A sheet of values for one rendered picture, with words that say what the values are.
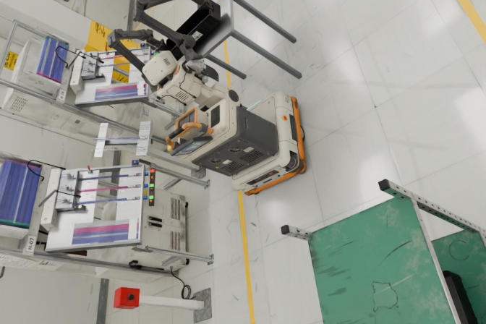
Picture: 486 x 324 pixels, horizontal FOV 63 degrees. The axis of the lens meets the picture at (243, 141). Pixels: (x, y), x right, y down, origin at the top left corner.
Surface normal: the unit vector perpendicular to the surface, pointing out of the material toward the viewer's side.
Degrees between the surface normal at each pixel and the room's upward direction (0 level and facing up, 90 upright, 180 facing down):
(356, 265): 0
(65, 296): 90
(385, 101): 0
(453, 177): 0
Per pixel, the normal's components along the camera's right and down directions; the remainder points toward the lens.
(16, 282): 0.67, -0.47
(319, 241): -0.73, -0.32
